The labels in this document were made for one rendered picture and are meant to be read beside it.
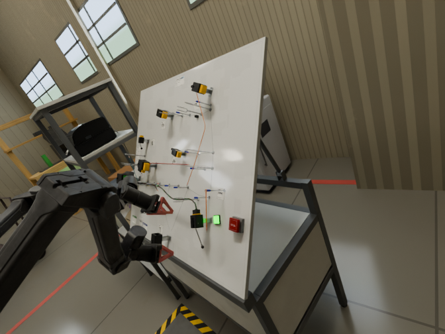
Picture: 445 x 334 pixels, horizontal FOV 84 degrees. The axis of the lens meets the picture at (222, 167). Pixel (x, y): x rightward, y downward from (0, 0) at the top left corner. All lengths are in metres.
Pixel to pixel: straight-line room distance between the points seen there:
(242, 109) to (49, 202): 0.76
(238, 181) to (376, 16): 1.64
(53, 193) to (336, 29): 2.15
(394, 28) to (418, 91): 0.48
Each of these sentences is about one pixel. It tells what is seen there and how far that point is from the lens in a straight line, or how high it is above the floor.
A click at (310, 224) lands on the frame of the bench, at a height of 0.80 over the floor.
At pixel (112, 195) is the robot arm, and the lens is 0.57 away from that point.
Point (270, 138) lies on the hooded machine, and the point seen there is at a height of 0.59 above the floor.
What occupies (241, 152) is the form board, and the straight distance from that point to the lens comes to 1.02.
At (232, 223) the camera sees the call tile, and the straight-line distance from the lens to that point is 1.00.
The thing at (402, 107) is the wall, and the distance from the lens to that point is 2.42.
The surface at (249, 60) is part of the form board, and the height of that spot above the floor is 1.63.
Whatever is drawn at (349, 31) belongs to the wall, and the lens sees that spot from 2.30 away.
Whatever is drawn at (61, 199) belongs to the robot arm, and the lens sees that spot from 0.53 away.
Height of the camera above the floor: 1.70
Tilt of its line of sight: 23 degrees down
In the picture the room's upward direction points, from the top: 25 degrees counter-clockwise
